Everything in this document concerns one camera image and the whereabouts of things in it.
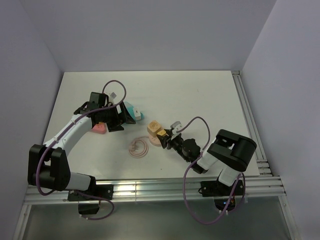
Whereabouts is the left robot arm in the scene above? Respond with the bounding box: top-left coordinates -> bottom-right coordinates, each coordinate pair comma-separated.
27,92 -> 136,200

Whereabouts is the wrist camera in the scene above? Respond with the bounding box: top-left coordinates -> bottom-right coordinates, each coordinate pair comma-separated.
170,121 -> 183,134
106,92 -> 117,107

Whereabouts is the orange plug adapter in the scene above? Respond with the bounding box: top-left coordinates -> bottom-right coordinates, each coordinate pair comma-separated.
157,129 -> 168,137

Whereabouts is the white plug adapter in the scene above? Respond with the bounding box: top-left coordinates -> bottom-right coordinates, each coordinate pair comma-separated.
132,107 -> 142,121

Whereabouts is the teal triangular power strip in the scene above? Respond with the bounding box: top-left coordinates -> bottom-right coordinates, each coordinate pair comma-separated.
124,101 -> 144,121

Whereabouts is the aluminium rail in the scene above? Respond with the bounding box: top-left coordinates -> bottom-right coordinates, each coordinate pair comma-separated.
22,176 -> 286,205
231,71 -> 273,177

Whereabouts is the pink round power strip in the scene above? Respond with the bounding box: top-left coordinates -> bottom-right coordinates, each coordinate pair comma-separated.
128,134 -> 162,159

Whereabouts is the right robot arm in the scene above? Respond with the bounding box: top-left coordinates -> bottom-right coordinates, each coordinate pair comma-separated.
156,129 -> 257,195

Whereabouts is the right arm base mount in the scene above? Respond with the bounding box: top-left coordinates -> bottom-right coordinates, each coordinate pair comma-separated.
198,179 -> 245,212

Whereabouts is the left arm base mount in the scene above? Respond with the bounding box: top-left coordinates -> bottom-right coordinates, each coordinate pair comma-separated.
67,184 -> 115,221

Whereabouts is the aluminium right rail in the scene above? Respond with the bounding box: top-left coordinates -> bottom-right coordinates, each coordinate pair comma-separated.
231,71 -> 273,177

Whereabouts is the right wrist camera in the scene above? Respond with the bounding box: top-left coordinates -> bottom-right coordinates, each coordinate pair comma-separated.
170,121 -> 183,134

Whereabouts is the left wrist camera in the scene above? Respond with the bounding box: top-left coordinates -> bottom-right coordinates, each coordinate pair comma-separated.
106,92 -> 117,107

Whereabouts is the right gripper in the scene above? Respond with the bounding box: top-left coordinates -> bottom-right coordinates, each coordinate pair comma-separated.
157,128 -> 192,162

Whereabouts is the pink triangular power strip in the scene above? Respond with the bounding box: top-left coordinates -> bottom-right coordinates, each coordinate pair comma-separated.
91,122 -> 107,135

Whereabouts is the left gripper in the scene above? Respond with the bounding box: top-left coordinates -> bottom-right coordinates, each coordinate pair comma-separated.
99,101 -> 136,132

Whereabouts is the aluminium front rail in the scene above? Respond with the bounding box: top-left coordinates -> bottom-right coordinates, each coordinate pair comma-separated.
22,176 -> 286,205

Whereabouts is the beige plug adapter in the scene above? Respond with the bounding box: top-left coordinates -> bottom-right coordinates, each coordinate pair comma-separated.
147,120 -> 162,136

